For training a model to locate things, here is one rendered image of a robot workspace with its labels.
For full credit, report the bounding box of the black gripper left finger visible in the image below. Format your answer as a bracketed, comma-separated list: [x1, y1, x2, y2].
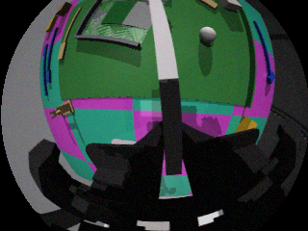
[85, 120, 165, 199]

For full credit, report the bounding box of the grey ball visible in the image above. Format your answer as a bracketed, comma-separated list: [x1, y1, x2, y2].
[199, 27, 216, 42]

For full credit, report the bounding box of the dark green rectangular mat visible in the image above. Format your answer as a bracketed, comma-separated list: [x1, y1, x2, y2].
[58, 0, 250, 107]

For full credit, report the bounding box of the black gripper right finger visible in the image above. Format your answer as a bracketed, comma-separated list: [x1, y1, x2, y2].
[181, 123, 259, 195]

